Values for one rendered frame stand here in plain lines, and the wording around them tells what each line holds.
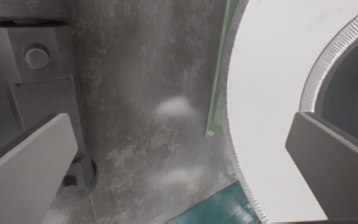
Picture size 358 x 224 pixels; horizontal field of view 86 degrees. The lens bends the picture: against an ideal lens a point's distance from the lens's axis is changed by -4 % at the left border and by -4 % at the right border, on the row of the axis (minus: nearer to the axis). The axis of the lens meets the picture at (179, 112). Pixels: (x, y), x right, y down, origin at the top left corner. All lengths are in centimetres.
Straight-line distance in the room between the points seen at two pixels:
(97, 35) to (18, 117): 34
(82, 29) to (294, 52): 61
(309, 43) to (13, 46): 65
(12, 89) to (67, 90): 11
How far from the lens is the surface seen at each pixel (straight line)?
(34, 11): 50
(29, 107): 55
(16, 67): 50
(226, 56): 76
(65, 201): 74
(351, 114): 91
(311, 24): 61
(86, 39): 72
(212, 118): 114
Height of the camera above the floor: 70
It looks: 45 degrees down
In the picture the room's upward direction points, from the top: 127 degrees clockwise
